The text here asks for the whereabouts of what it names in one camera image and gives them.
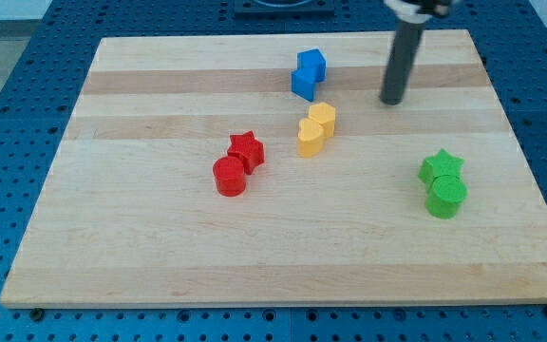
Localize blue triangle block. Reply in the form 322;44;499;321
291;67;317;102

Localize blue cube block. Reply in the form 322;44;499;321
297;48;327;83

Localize red star block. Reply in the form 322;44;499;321
227;131;265;175

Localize red cylinder block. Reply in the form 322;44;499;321
213;156;246;197

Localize yellow heart block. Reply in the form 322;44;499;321
297;118;325;158

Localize yellow pentagon block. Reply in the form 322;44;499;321
308;103;336;139

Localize wooden board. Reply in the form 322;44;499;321
0;29;547;309

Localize green star block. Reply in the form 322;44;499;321
418;148;464;189

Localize green cylinder block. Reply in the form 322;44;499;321
425;175;467;219

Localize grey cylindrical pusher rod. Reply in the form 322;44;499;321
380;20;425;105

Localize dark blue base plate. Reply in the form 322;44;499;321
231;0;335;18

